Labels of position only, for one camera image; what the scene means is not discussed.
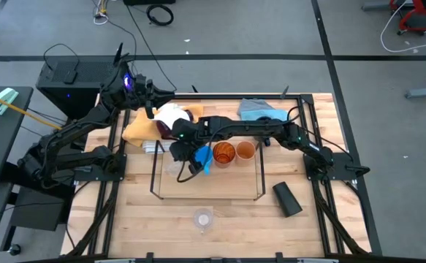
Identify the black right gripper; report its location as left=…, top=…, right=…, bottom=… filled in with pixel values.
left=168, top=140, right=203, bottom=175

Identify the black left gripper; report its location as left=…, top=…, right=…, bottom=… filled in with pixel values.
left=101, top=61, right=176, bottom=120

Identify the blue plastic mug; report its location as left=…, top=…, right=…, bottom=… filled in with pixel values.
left=194, top=145, right=214, bottom=175

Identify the clear glass cup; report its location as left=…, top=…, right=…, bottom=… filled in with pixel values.
left=164, top=160, right=184, bottom=178

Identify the clear acrylic tray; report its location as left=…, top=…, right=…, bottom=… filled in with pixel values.
left=149, top=140, right=267, bottom=201

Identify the purple translucent tumbler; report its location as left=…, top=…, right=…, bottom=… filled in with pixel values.
left=156, top=109, right=195, bottom=139

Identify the orange translucent tumbler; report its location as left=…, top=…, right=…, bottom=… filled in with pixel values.
left=212, top=141, right=237, bottom=169

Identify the small clear glass mug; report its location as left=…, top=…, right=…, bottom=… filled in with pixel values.
left=193, top=207, right=213, bottom=235

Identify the peach plastic cup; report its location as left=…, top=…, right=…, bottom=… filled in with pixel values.
left=235, top=140, right=256, bottom=167

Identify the tall black tumbler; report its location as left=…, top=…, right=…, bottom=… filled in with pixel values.
left=273, top=181, right=303, bottom=218

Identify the yellow cloth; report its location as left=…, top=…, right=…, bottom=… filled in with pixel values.
left=121, top=104, right=205, bottom=148

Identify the black wifi antenna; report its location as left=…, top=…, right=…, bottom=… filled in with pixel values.
left=113, top=42, right=130, bottom=66

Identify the light blue cloth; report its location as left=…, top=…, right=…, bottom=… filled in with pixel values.
left=240, top=108, right=290, bottom=121

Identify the grey cloth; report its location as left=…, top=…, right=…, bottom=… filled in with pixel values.
left=237, top=97, right=275, bottom=113

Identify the black computer tower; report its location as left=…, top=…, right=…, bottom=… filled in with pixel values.
left=36, top=54, right=142, bottom=118

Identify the small black box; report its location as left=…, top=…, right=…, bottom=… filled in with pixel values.
left=62, top=69, right=78, bottom=84

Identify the mint green stapler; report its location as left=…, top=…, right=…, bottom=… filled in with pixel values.
left=0, top=87, right=19, bottom=116

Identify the black desk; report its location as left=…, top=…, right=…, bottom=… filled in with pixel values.
left=0, top=85, right=34, bottom=186

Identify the black cabinet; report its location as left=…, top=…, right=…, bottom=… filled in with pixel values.
left=9, top=182, right=75, bottom=232

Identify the long black floor cable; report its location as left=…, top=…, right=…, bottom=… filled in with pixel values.
left=123, top=2, right=179, bottom=93

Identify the black aluminium table frame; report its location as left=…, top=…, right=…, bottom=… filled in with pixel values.
left=66, top=85, right=381, bottom=263

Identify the black coiled cable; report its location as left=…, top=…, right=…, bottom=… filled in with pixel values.
left=145, top=3, right=175, bottom=26

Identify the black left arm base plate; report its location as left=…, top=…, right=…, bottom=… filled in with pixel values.
left=74, top=153, right=128, bottom=182

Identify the white and yellow cable bundle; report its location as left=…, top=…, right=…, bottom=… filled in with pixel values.
left=92, top=0, right=110, bottom=26

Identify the black tower cable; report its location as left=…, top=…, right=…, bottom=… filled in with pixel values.
left=43, top=42, right=80, bottom=70

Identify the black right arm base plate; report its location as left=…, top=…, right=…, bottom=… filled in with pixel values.
left=303, top=152, right=370, bottom=180

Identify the white floor cable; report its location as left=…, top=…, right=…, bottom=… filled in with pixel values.
left=379, top=0, right=426, bottom=54

